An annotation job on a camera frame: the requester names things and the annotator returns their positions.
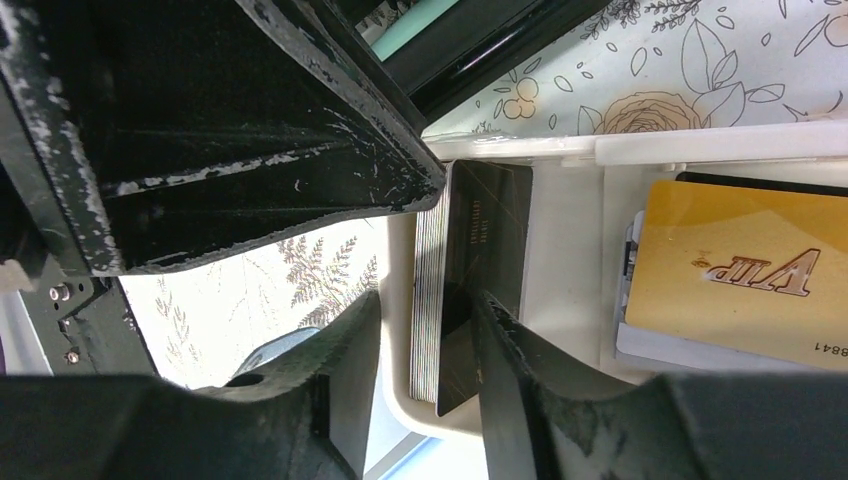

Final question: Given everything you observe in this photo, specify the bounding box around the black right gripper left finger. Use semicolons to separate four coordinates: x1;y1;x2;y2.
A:
1;291;381;479

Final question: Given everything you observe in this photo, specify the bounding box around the blue leather card holder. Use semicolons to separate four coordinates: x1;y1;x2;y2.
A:
364;433;489;480

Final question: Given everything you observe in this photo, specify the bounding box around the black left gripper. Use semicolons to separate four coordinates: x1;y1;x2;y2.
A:
1;174;158;375

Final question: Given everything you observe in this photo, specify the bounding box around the mint green case handle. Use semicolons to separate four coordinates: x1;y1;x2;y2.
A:
372;0;457;60

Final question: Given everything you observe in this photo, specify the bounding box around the floral patterned table mat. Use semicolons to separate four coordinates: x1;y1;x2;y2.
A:
122;1;847;388

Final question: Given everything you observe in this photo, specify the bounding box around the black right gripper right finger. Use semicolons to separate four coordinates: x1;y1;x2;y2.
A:
473;292;847;479

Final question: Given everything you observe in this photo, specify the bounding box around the white rectangular plastic tray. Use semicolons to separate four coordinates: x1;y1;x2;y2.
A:
377;119;848;442

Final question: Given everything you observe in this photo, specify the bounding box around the gold credit card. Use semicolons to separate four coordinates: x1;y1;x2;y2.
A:
624;180;848;372

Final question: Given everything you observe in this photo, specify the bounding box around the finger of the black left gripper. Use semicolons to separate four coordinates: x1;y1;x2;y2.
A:
1;1;445;277

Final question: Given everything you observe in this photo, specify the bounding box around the upright card stack in tray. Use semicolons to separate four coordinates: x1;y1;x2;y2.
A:
409;163;454;403

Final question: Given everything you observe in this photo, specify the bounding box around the black open carrying case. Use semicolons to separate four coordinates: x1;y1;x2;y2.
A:
311;1;608;130

